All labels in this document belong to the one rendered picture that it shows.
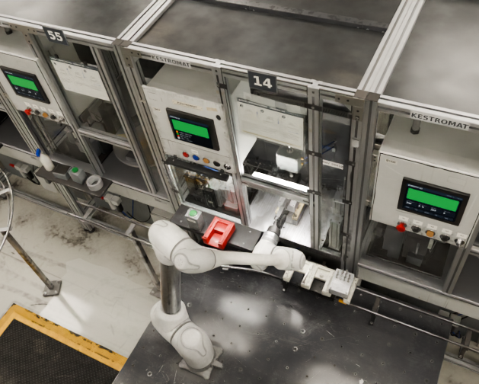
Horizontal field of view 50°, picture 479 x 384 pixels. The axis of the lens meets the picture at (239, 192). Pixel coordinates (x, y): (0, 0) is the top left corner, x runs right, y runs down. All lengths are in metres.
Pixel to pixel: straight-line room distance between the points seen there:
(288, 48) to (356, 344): 1.54
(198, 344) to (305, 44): 1.47
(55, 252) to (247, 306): 1.96
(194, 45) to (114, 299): 2.23
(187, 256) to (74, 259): 2.20
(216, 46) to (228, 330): 1.50
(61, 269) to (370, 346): 2.47
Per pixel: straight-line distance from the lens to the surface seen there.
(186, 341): 2.59
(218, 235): 2.89
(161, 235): 2.26
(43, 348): 3.97
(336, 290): 2.67
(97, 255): 4.20
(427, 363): 2.84
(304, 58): 2.13
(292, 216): 2.85
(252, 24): 2.35
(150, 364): 2.90
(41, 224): 4.59
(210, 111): 2.29
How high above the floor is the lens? 3.29
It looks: 51 degrees down
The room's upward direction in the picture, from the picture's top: 11 degrees counter-clockwise
